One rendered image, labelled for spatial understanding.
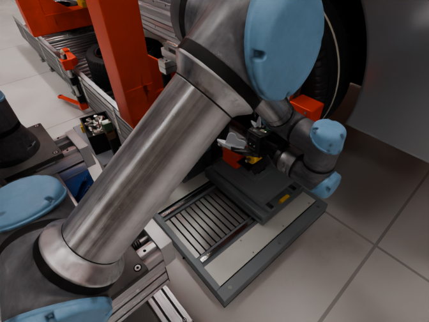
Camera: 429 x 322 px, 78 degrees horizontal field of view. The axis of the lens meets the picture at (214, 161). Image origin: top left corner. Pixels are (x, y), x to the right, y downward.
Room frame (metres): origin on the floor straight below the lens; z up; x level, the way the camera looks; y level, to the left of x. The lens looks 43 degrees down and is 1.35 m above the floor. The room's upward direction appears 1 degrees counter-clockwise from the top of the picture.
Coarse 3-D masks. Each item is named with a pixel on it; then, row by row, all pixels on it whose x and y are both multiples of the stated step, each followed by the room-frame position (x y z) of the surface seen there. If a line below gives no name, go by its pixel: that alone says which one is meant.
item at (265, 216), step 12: (216, 180) 1.12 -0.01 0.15; (228, 192) 1.04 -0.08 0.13; (240, 192) 1.02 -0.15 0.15; (288, 192) 1.01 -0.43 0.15; (300, 192) 1.04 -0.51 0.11; (240, 204) 0.96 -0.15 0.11; (252, 204) 0.93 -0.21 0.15; (276, 204) 0.93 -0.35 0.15; (252, 216) 0.88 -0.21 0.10; (264, 216) 0.83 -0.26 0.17
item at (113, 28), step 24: (96, 0) 1.16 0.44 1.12; (120, 0) 1.20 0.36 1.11; (96, 24) 1.22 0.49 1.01; (120, 24) 1.18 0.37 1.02; (120, 48) 1.17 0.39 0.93; (144, 48) 1.24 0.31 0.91; (120, 72) 1.15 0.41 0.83; (144, 72) 1.22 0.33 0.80; (120, 96) 1.19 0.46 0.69; (144, 96) 1.20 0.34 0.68
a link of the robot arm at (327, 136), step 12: (312, 120) 0.54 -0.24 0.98; (324, 120) 0.50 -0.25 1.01; (300, 132) 0.50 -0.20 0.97; (312, 132) 0.47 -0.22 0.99; (324, 132) 0.46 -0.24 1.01; (336, 132) 0.45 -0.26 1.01; (300, 144) 0.48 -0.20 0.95; (312, 144) 0.46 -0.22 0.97; (324, 144) 0.44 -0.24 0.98; (336, 144) 0.44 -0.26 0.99; (312, 156) 0.45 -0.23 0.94; (324, 156) 0.44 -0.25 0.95; (336, 156) 0.44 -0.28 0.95; (312, 168) 0.45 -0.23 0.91; (324, 168) 0.44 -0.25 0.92
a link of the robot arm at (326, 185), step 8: (296, 160) 0.50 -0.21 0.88; (296, 168) 0.48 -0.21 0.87; (304, 168) 0.46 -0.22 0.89; (296, 176) 0.47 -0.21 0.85; (304, 176) 0.46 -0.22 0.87; (312, 176) 0.44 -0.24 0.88; (320, 176) 0.44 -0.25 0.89; (328, 176) 0.44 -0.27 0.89; (336, 176) 0.44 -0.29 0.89; (304, 184) 0.45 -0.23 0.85; (312, 184) 0.44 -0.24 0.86; (320, 184) 0.43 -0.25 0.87; (328, 184) 0.42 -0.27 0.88; (336, 184) 0.44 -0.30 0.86; (312, 192) 0.44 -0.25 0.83; (320, 192) 0.42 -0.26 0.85; (328, 192) 0.41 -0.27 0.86
